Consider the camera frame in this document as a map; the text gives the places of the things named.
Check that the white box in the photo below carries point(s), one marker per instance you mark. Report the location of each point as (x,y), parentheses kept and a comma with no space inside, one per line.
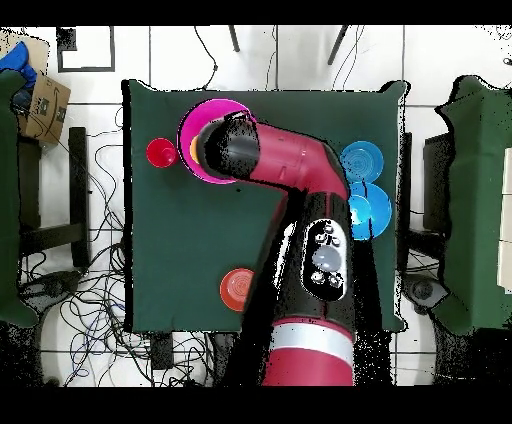
(507,220)

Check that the black power strip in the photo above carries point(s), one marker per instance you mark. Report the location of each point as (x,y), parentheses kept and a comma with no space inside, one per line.
(162,356)

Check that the dark tripod leg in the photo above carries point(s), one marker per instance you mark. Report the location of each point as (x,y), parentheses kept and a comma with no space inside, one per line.
(337,46)
(234,39)

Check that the black chair frame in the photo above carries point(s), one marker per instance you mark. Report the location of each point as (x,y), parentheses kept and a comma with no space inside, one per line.
(78,180)

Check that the red cup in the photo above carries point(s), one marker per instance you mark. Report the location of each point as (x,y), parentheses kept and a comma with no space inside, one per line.
(160,154)

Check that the green cloth on side table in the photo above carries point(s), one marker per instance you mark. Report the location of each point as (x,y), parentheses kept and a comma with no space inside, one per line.
(476,200)
(8,200)

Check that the cardboard box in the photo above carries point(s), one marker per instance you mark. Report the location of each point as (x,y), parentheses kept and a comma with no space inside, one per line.
(46,108)

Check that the dark green tablecloth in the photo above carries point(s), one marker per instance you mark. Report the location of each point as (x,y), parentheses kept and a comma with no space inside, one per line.
(192,248)

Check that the orange bowl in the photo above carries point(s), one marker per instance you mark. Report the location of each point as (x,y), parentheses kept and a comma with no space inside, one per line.
(234,290)

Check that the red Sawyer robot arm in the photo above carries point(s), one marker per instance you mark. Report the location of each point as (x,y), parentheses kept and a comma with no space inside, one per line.
(292,160)

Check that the large blue bowl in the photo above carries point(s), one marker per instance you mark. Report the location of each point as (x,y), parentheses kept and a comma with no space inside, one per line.
(378,208)

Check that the blue cloth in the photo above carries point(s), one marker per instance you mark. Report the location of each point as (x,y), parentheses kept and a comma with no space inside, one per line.
(18,60)

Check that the large pink bowl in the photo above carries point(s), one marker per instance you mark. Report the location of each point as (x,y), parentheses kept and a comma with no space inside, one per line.
(208,112)

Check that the black monitor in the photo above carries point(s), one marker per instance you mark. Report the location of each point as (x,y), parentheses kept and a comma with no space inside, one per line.
(436,180)

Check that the dark grey stand base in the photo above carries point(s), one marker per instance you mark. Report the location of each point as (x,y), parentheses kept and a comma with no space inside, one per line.
(424,290)
(52,286)

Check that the small blue bowl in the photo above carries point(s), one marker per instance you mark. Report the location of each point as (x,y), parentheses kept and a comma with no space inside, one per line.
(364,160)

